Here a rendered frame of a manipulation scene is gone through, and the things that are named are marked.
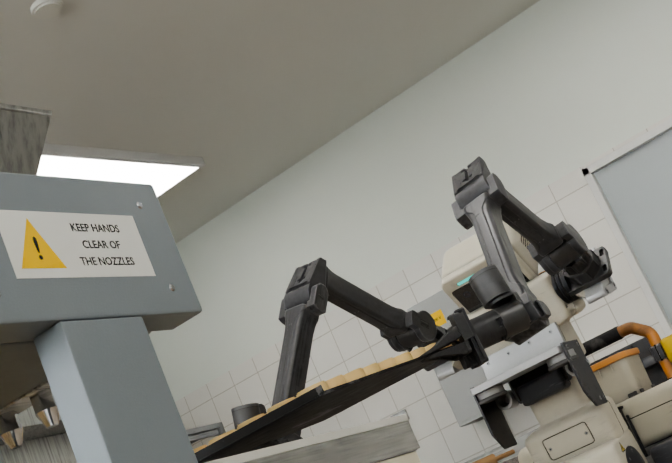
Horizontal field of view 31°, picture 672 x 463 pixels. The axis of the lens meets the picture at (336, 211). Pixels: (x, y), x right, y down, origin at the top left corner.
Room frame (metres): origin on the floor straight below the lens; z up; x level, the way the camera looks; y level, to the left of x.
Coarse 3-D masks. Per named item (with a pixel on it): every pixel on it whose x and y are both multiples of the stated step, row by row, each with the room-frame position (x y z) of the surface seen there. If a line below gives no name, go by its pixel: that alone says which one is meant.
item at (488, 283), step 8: (480, 272) 2.12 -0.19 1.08; (488, 272) 2.12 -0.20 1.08; (496, 272) 2.12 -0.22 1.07; (472, 280) 2.13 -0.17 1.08; (480, 280) 2.12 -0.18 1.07; (488, 280) 2.11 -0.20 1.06; (496, 280) 2.12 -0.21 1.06; (504, 280) 2.13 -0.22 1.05; (480, 288) 2.12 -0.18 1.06; (488, 288) 2.11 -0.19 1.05; (496, 288) 2.11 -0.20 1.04; (504, 288) 2.12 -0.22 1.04; (480, 296) 2.13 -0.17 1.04; (488, 296) 2.11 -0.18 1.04; (496, 296) 2.11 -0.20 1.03; (488, 304) 2.13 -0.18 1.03; (528, 304) 2.15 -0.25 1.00; (536, 304) 2.17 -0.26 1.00; (544, 304) 2.19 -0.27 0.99; (528, 312) 2.15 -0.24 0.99; (536, 312) 2.15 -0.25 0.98; (544, 312) 2.16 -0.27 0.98; (536, 320) 2.16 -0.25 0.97; (512, 336) 2.17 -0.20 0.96
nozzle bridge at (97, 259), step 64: (0, 192) 1.07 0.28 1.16; (64, 192) 1.15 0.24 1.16; (128, 192) 1.24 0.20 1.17; (0, 256) 1.04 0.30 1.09; (64, 256) 1.12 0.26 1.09; (128, 256) 1.20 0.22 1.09; (0, 320) 1.02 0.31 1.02; (64, 320) 1.09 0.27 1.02; (128, 320) 1.17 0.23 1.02; (0, 384) 1.21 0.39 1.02; (64, 384) 1.09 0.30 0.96; (128, 384) 1.14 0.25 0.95; (128, 448) 1.11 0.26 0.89; (192, 448) 1.19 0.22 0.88
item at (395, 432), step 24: (336, 432) 1.81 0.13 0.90; (360, 432) 1.87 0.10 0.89; (384, 432) 1.94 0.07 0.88; (408, 432) 2.00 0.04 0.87; (240, 456) 1.59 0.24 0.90; (264, 456) 1.64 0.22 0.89; (288, 456) 1.69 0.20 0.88; (312, 456) 1.74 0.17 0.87; (336, 456) 1.79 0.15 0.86; (360, 456) 1.85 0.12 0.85; (384, 456) 1.91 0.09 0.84
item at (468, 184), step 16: (480, 160) 2.45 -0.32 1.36; (464, 176) 2.45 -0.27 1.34; (480, 176) 2.40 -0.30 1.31; (464, 192) 2.41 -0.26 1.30; (480, 192) 2.39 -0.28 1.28; (512, 208) 2.55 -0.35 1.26; (512, 224) 2.59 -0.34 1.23; (528, 224) 2.61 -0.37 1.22; (544, 224) 2.67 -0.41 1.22; (560, 224) 2.70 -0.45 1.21; (528, 240) 2.66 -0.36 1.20; (544, 240) 2.67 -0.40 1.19; (560, 240) 2.69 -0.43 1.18; (576, 240) 2.70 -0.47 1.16; (544, 256) 2.73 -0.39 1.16
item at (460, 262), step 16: (464, 240) 2.95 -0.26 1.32; (512, 240) 2.85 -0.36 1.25; (448, 256) 2.95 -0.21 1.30; (464, 256) 2.90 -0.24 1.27; (480, 256) 2.86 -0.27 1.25; (528, 256) 2.89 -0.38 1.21; (448, 272) 2.91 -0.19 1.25; (464, 272) 2.87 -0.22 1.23; (528, 272) 2.86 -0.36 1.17; (448, 288) 2.91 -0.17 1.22; (464, 288) 2.91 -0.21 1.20; (464, 304) 2.95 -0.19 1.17; (480, 304) 2.94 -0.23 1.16
